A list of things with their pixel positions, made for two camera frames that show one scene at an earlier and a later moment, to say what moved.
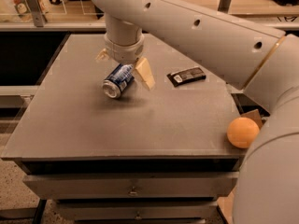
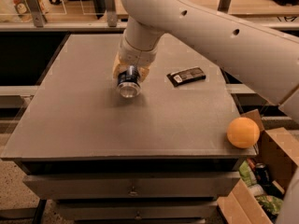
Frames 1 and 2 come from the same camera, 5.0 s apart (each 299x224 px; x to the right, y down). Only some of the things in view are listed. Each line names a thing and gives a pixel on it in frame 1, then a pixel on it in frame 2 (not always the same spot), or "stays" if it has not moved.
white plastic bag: [14, 7] stays
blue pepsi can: [116, 81] to [129, 83]
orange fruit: [242, 132] stays
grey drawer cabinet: [156, 156] stays
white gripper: [124, 52] to [136, 55]
